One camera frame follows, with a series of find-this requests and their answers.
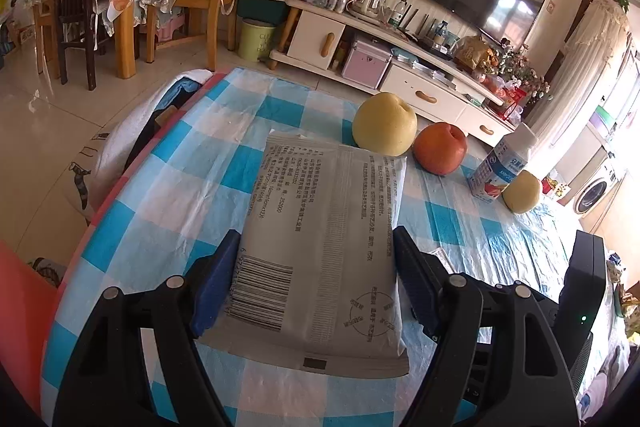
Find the glass electric kettle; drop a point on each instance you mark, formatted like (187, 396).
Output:
(370, 2)

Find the yellow pear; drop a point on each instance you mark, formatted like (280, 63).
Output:
(522, 193)
(385, 124)

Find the white washing machine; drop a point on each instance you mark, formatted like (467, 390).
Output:
(595, 189)

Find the blue checked tablecloth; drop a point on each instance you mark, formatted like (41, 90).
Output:
(175, 207)

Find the red gift bag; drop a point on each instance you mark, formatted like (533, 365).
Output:
(514, 103)

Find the white yogurt drink bottle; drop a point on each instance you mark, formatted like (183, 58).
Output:
(500, 167)

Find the orange red apple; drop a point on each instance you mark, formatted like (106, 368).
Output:
(440, 149)

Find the orange red plastic object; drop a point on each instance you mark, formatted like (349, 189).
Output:
(22, 322)

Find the cream curtain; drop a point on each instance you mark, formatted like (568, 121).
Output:
(585, 67)

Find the clear plastic water bottle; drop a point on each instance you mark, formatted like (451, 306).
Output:
(396, 14)

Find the white packet with grey print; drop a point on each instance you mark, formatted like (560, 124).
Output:
(320, 247)

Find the white cloth covered seat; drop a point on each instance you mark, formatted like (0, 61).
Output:
(125, 137)

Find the dried flower arrangement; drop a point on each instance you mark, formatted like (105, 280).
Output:
(517, 72)

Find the dining table with printed cloth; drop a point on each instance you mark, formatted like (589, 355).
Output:
(122, 7)

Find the pink storage case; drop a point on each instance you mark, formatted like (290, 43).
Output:
(365, 64)

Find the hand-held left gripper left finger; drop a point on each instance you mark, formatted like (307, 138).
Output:
(215, 292)

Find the white TV cabinet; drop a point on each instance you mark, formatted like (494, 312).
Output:
(410, 82)

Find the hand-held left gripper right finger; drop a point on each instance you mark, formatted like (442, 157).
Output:
(415, 287)

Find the light green trash bin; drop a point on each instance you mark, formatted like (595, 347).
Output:
(255, 42)

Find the dark wooden chair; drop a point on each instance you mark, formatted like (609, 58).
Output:
(75, 22)

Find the beige snack bag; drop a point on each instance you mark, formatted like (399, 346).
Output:
(472, 53)

